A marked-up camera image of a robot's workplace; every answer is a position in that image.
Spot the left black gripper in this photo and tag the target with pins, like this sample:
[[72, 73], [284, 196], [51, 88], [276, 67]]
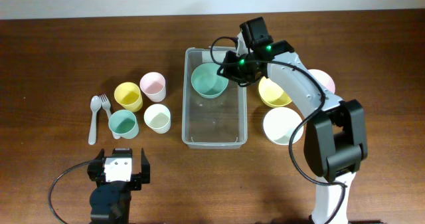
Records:
[[137, 178]]

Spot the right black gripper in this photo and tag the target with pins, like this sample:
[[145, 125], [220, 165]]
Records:
[[230, 70]]

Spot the green plastic bowl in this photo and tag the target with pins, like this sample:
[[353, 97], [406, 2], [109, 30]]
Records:
[[206, 82]]

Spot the green plastic cup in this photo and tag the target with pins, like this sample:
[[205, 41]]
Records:
[[124, 124]]

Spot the yellow plastic bowl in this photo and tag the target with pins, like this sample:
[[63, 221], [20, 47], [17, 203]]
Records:
[[272, 95]]

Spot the white plastic cup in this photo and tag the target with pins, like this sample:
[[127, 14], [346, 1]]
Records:
[[158, 118]]

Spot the yellow plastic cup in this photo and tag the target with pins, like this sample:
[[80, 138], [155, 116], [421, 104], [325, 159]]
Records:
[[128, 95]]

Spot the white plastic bowl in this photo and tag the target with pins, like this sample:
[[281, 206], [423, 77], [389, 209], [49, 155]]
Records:
[[279, 124]]

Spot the pink plastic bowl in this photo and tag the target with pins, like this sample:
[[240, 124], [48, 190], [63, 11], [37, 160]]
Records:
[[323, 78]]

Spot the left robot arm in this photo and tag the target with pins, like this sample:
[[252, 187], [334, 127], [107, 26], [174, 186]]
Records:
[[110, 203]]

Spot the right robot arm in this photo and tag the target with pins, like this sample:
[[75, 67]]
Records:
[[335, 131]]

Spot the clear plastic storage container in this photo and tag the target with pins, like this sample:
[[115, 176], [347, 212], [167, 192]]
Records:
[[212, 123]]

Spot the grey plastic fork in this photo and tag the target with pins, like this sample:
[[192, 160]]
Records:
[[105, 103]]

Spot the grey plastic spoon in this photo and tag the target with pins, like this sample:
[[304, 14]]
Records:
[[95, 105]]

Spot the pink plastic cup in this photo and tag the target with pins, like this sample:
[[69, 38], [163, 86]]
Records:
[[153, 85]]

